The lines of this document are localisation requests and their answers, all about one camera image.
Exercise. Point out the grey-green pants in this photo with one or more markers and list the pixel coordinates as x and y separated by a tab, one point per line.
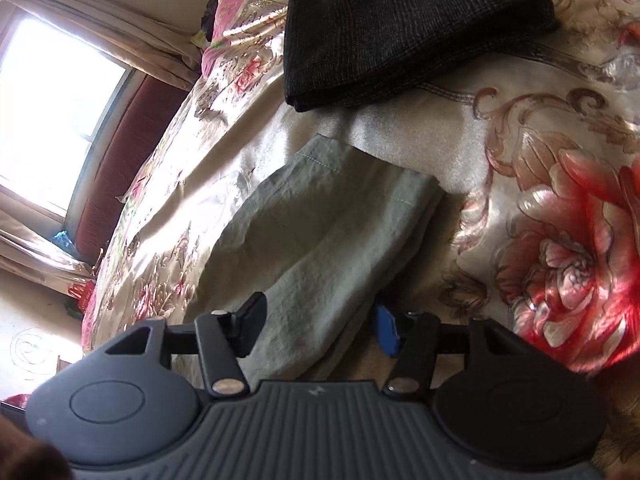
310	240

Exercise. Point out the window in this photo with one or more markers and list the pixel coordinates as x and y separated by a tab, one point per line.
50	110

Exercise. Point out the pink floral pillow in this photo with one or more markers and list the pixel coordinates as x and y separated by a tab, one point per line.
235	30

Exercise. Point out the dark red sofa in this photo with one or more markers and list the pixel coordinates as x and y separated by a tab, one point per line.
125	170

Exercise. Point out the red bag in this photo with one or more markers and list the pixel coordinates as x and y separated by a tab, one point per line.
82	294

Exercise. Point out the blue plastic bag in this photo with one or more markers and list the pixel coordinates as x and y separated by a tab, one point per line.
63	241

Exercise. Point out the beige floral curtain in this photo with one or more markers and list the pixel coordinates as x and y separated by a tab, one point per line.
110	25
45	250

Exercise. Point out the black knitted cloth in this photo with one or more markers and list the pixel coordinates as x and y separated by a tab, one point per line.
400	35

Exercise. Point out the black bag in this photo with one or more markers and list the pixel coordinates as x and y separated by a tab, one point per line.
210	12

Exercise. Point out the floral satin bedspread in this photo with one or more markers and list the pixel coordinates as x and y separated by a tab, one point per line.
500	125

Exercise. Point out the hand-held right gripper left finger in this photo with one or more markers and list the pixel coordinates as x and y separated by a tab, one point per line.
250	322

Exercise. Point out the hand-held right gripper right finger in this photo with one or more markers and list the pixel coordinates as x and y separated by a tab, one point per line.
387	331

